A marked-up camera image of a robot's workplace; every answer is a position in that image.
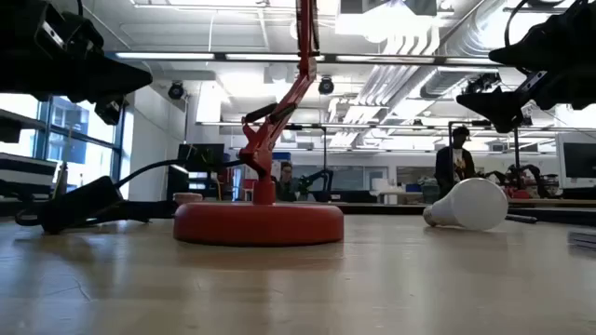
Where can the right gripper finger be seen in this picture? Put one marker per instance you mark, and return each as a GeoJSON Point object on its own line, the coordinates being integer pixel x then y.
{"type": "Point", "coordinates": [503, 107]}
{"type": "Point", "coordinates": [554, 42]}

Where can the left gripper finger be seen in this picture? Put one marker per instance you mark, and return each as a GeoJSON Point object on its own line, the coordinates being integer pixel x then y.
{"type": "Point", "coordinates": [107, 79]}
{"type": "Point", "coordinates": [112, 111]}

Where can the white lightbulb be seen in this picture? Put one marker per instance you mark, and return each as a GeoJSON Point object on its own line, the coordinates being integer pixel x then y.
{"type": "Point", "coordinates": [470, 205]}

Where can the red desk lamp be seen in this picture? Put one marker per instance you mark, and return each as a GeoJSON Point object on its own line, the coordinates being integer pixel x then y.
{"type": "Point", "coordinates": [256, 223]}

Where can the black background robot arm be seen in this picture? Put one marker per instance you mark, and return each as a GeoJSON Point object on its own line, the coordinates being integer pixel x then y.
{"type": "Point", "coordinates": [321, 176]}

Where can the large glass window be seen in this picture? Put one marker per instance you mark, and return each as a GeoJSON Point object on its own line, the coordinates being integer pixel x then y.
{"type": "Point", "coordinates": [100, 139]}

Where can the long ceiling light strip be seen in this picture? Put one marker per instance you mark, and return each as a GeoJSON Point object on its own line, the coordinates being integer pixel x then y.
{"type": "Point", "coordinates": [261, 57]}
{"type": "Point", "coordinates": [465, 61]}
{"type": "Point", "coordinates": [163, 56]}

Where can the standing person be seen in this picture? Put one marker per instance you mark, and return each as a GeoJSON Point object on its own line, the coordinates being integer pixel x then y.
{"type": "Point", "coordinates": [454, 163]}

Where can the white-framed computer monitor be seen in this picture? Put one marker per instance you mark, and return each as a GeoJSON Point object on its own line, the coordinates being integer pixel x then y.
{"type": "Point", "coordinates": [579, 160]}

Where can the black computer tower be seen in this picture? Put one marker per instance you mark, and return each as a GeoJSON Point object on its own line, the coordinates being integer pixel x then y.
{"type": "Point", "coordinates": [177, 183]}

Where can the black computer monitor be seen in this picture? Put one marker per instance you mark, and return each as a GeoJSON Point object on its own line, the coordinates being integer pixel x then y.
{"type": "Point", "coordinates": [200, 153]}

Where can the black pen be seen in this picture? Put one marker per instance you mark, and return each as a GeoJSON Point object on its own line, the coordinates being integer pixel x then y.
{"type": "Point", "coordinates": [521, 218]}

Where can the pink ball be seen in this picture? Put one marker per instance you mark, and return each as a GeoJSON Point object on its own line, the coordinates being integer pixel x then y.
{"type": "Point", "coordinates": [188, 197]}

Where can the blue storage box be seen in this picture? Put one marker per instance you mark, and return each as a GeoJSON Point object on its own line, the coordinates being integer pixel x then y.
{"type": "Point", "coordinates": [283, 156]}

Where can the seated person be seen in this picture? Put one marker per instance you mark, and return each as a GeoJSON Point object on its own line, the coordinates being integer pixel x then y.
{"type": "Point", "coordinates": [286, 183]}

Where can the black metal stand frame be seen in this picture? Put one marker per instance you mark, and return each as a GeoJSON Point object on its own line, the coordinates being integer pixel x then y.
{"type": "Point", "coordinates": [517, 153]}

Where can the black ceiling camera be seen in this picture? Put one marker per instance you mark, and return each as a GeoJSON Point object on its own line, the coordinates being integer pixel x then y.
{"type": "Point", "coordinates": [176, 91]}
{"type": "Point", "coordinates": [326, 86]}

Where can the silver ventilation duct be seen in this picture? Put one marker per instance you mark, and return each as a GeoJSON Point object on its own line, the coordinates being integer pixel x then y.
{"type": "Point", "coordinates": [470, 32]}

